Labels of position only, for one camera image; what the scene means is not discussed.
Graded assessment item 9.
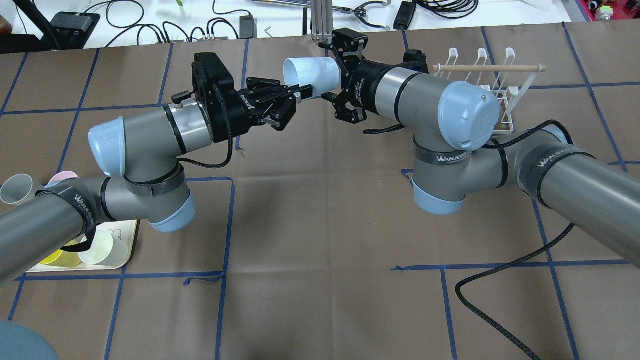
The aluminium frame post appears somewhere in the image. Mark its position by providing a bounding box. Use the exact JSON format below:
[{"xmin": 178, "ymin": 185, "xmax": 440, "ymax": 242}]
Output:
[{"xmin": 310, "ymin": 0, "xmax": 334, "ymax": 43}]

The black power adapter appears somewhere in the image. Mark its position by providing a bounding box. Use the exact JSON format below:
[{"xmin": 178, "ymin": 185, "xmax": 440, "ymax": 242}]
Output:
[{"xmin": 392, "ymin": 0, "xmax": 418, "ymax": 31}]

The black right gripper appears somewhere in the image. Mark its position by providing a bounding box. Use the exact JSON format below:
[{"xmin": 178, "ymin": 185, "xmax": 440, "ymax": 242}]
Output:
[{"xmin": 322, "ymin": 28, "xmax": 386, "ymax": 125}]

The pale green plastic cup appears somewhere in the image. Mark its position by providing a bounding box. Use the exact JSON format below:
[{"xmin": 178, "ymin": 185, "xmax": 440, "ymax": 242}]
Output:
[{"xmin": 78, "ymin": 228, "xmax": 129, "ymax": 268}]

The white wire cup rack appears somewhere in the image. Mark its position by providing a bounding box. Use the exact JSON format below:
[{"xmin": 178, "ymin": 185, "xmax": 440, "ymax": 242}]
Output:
[{"xmin": 431, "ymin": 47, "xmax": 547, "ymax": 135}]

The grey plastic cup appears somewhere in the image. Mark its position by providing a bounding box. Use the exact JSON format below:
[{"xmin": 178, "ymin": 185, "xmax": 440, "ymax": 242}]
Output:
[{"xmin": 0, "ymin": 173, "xmax": 45, "ymax": 207}]

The light blue plastic cup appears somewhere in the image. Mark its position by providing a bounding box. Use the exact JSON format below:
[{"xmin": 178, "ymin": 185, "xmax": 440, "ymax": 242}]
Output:
[{"xmin": 283, "ymin": 57, "xmax": 341, "ymax": 97}]

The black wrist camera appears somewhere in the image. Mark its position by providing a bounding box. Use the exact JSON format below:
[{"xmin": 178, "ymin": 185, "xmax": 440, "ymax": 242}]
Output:
[{"xmin": 191, "ymin": 52, "xmax": 237, "ymax": 110}]

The pink plastic cup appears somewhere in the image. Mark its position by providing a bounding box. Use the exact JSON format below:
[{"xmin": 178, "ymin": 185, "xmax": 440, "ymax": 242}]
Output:
[{"xmin": 45, "ymin": 170, "xmax": 79, "ymax": 188}]

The white rabbit print tray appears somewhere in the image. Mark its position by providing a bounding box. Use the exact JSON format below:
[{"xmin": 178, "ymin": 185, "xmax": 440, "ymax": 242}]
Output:
[{"xmin": 27, "ymin": 220, "xmax": 138, "ymax": 273}]

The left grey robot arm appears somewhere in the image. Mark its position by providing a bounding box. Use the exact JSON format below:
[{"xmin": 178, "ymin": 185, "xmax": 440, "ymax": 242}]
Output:
[{"xmin": 1, "ymin": 79, "xmax": 313, "ymax": 284}]

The yellow plastic cup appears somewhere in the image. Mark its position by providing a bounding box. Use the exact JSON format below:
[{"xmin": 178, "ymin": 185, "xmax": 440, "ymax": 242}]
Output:
[{"xmin": 39, "ymin": 249, "xmax": 82, "ymax": 268}]

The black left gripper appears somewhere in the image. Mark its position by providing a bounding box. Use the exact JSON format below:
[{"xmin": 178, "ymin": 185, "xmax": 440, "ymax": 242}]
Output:
[{"xmin": 210, "ymin": 77, "xmax": 313, "ymax": 143}]

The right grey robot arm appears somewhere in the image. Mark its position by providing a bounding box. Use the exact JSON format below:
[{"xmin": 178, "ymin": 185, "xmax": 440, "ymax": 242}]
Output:
[{"xmin": 319, "ymin": 28, "xmax": 640, "ymax": 267}]

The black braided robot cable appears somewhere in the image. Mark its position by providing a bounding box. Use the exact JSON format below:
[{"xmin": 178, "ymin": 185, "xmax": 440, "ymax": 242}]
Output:
[{"xmin": 455, "ymin": 222, "xmax": 576, "ymax": 360}]

